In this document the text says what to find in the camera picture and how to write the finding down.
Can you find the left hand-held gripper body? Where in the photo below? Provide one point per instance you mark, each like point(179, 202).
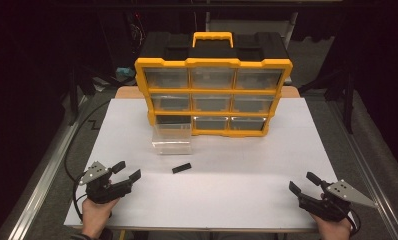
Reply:
point(102, 191)

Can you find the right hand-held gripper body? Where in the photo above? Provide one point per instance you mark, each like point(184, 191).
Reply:
point(333, 201)

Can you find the small black rectangular block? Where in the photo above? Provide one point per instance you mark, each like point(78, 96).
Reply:
point(181, 168)

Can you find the clear plastic drawer box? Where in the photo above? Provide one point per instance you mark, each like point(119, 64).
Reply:
point(172, 141)

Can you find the person's left hand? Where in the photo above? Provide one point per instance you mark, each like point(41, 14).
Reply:
point(95, 215)

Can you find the person's right hand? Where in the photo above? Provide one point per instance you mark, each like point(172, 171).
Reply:
point(332, 230)

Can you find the white table mat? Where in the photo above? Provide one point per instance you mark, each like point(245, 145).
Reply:
point(237, 186)

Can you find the black metal stand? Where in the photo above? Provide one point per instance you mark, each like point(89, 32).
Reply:
point(74, 93)
point(348, 100)

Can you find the small teal object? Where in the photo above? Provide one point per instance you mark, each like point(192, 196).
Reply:
point(125, 71)

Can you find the set of clear cabinet drawers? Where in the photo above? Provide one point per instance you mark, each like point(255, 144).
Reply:
point(212, 101)

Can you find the yellow and black organizer cabinet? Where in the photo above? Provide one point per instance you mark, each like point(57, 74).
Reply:
point(213, 50)

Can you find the metal floor rail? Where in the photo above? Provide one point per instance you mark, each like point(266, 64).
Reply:
point(37, 186)
point(363, 166)

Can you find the grey metal post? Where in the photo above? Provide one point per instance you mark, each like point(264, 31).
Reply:
point(289, 30)
point(207, 20)

